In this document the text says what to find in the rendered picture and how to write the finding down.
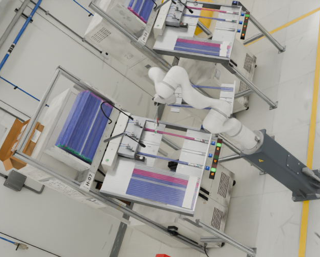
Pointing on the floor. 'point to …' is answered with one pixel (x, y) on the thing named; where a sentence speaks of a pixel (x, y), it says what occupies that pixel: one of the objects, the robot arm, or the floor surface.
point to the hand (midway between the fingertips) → (157, 103)
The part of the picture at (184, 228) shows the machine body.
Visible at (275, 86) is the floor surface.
